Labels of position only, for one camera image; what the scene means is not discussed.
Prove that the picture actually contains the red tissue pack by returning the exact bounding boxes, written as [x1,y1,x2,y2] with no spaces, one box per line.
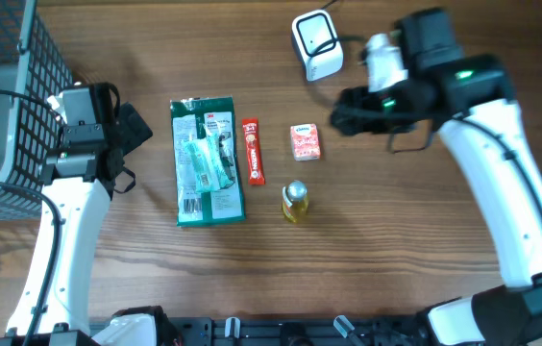
[290,123,321,161]

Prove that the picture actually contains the red Nescafe stick sachet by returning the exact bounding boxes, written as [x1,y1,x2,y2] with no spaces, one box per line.
[242,118,265,185]

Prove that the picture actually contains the yellow oil bottle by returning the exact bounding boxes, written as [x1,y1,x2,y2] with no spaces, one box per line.
[282,180,309,223]

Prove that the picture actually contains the green lid white jar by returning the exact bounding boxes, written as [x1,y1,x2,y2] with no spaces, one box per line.
[363,34,407,92]

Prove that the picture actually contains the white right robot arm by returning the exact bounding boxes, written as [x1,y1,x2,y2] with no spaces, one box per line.
[332,48,542,345]

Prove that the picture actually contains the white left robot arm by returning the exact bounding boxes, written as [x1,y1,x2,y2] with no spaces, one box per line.
[6,83,153,337]

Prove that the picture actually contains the white barcode scanner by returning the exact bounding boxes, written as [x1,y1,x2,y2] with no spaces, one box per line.
[291,10,344,82]

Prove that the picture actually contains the green 3M sponge package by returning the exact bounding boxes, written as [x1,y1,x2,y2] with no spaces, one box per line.
[170,97,246,227]

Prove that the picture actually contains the black wire basket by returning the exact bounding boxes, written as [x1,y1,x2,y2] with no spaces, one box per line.
[0,0,73,220]

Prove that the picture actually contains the black mounting rail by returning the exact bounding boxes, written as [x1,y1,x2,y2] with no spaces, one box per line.
[0,306,436,346]

